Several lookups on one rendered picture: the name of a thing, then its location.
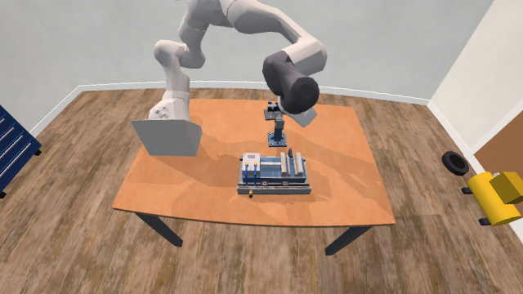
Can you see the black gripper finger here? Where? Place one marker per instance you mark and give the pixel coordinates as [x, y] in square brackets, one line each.
[270, 107]

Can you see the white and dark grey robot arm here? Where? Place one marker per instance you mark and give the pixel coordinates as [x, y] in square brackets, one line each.
[286, 72]

